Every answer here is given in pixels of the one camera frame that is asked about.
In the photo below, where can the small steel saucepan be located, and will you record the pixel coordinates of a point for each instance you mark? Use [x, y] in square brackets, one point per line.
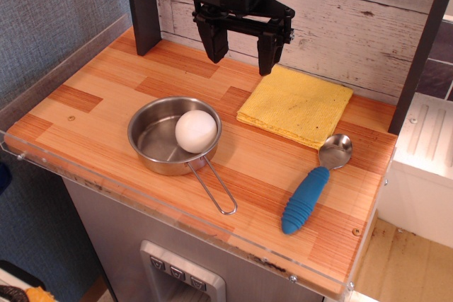
[152, 135]

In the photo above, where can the white egg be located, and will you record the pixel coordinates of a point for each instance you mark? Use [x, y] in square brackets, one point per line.
[195, 131]

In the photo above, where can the grey toy fridge cabinet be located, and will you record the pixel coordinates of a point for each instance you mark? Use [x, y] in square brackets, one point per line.
[117, 230]

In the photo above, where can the silver dispenser panel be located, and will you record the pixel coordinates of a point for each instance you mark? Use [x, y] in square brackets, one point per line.
[174, 278]

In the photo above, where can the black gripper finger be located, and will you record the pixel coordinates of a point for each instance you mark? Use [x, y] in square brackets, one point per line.
[269, 52]
[214, 40]

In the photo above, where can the white toy sink unit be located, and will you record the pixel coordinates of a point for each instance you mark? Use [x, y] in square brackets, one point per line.
[417, 192]

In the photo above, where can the dark left shelf post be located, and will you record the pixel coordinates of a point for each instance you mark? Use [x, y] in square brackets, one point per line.
[145, 19]

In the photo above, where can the dark right shelf post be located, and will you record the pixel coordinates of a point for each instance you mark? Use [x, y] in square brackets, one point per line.
[425, 44]

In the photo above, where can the folded yellow cloth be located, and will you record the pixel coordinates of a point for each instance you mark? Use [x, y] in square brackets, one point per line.
[296, 106]

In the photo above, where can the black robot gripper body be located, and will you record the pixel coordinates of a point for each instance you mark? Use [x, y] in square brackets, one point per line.
[249, 17]

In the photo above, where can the dark shelf post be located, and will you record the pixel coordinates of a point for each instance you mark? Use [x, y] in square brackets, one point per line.
[145, 19]
[425, 44]

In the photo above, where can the yellow object bottom left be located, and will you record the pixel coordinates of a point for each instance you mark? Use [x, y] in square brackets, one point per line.
[32, 294]

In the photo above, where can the blue handled metal spoon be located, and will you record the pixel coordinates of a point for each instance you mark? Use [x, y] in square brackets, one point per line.
[334, 153]

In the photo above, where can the clear acrylic edge guard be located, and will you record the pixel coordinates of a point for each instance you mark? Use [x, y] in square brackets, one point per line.
[262, 172]

